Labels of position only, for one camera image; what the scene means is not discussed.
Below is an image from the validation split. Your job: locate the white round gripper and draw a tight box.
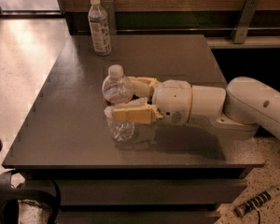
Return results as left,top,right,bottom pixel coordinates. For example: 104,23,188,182
105,77,192,126

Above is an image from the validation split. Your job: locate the clear water bottle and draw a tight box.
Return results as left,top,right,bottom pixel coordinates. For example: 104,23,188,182
102,64,134,142

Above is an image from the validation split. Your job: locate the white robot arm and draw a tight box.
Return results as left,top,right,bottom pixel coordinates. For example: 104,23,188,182
105,77,280,140

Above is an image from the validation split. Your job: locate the blue labelled plastic bottle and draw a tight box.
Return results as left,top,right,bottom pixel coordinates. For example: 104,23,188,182
88,0,111,56

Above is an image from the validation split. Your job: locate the grey drawer cabinet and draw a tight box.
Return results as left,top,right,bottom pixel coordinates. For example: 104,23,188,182
4,35,264,224

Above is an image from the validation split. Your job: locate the white power strip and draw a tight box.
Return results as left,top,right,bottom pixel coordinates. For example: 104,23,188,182
234,186,280,217

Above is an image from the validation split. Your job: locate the black office chair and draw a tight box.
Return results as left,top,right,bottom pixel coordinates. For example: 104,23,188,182
0,134,62,224

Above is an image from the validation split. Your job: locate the grey metal bracket behind bottle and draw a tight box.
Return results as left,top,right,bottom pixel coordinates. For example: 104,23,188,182
102,0,117,35

